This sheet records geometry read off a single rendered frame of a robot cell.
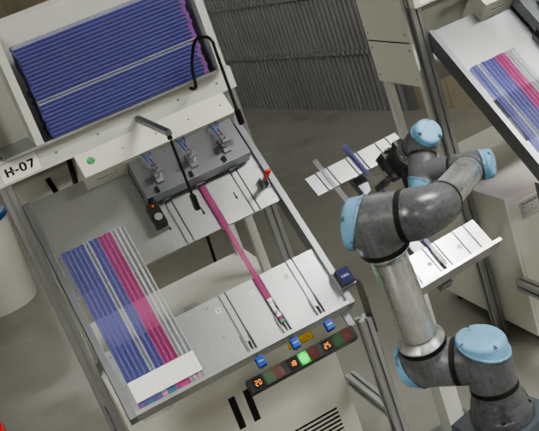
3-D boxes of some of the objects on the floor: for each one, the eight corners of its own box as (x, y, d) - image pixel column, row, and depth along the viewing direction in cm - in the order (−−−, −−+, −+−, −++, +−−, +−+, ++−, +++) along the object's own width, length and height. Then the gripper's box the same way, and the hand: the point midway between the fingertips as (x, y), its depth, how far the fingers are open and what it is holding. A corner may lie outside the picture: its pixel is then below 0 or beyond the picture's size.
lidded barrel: (24, 279, 587) (-14, 202, 568) (56, 289, 551) (17, 207, 532) (-39, 316, 562) (-81, 237, 543) (-10, 329, 527) (-53, 245, 507)
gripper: (426, 123, 247) (401, 152, 265) (370, 153, 240) (348, 180, 259) (443, 149, 245) (417, 176, 264) (387, 180, 239) (364, 206, 257)
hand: (388, 186), depth 261 cm, fingers open, 14 cm apart
